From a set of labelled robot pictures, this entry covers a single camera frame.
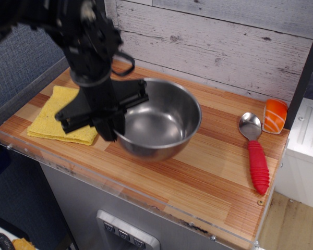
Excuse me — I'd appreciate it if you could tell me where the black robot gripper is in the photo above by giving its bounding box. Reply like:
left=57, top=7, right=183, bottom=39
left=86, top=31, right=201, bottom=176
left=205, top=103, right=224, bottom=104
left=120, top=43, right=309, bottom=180
left=55, top=72, right=149, bottom=141

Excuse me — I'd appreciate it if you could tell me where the stainless steel pot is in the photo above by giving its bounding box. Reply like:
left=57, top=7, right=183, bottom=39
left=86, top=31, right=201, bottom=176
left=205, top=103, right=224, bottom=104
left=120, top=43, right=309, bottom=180
left=116, top=78, right=202, bottom=161

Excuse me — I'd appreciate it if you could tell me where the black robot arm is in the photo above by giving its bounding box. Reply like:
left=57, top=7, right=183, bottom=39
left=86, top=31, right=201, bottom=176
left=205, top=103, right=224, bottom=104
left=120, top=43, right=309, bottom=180
left=0, top=1, right=148, bottom=141

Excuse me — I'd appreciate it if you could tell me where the yellow folded cloth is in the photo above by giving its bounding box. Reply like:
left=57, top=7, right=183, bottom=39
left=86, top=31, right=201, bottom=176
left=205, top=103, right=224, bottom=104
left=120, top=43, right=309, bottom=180
left=27, top=85, right=99, bottom=146

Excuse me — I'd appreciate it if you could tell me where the clear acrylic table guard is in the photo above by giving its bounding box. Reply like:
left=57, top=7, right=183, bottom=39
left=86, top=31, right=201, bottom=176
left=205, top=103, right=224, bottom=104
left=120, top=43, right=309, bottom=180
left=0, top=56, right=290, bottom=250

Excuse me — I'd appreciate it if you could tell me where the grey cabinet with dispenser panel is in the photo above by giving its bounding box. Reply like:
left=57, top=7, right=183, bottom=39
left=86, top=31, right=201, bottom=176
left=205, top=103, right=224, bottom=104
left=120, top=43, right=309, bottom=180
left=41, top=163, right=253, bottom=249

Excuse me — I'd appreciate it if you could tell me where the yellow object bottom left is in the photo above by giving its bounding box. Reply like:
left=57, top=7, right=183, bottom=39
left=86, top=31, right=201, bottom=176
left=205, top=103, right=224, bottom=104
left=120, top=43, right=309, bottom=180
left=12, top=238, right=37, bottom=250

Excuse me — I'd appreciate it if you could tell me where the toy salmon sushi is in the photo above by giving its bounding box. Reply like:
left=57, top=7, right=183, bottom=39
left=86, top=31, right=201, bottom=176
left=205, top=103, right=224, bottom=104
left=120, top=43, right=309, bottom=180
left=262, top=98, right=288, bottom=134

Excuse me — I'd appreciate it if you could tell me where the white side cabinet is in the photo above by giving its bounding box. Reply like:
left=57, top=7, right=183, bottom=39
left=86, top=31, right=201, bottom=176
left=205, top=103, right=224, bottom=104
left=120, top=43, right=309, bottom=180
left=275, top=98, right=313, bottom=207

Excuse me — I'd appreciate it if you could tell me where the black cable loop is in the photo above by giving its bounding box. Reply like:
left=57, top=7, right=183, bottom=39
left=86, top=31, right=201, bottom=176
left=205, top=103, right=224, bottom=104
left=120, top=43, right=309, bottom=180
left=112, top=51, right=136, bottom=77

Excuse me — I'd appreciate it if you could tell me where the red handled metal spoon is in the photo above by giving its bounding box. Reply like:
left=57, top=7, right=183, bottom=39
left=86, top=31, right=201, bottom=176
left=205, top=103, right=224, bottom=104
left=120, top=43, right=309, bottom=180
left=239, top=112, right=270, bottom=195

